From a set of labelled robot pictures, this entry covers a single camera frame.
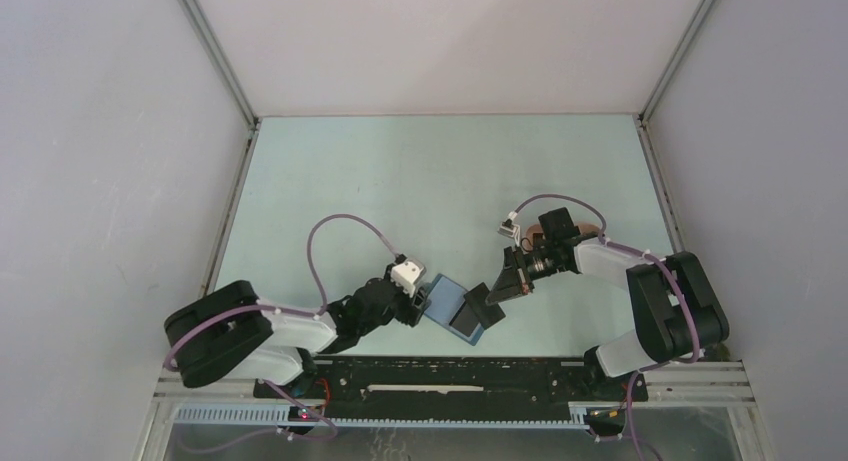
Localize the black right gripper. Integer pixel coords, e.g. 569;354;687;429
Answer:
486;245;557;305

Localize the blue card holder wallet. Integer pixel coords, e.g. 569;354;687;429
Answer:
424;273;486;346

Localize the black credit card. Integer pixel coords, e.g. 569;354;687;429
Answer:
463;283;506;330
448;303;481;338

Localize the pink oval tray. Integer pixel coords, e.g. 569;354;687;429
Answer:
525;222;600;242

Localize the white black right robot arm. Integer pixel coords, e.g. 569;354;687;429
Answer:
485;208;730;399

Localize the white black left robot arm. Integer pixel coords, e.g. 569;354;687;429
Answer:
163;278;430;398

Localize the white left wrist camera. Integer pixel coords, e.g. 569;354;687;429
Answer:
389;254;427;298

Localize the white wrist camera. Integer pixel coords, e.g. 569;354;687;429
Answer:
389;254;427;298
497;211;521;241

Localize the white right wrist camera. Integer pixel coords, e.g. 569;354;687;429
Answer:
497;211;521;241

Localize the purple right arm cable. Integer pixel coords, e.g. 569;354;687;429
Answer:
510;193;704;461

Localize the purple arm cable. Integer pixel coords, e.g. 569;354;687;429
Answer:
163;212;405;373
510;193;704;461

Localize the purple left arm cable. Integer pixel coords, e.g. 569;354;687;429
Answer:
163;212;405;373

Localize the aluminium frame rail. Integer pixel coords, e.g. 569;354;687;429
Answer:
153;358;757;410

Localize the blue-white cable duct strip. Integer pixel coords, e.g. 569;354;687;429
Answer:
172;403;589;430

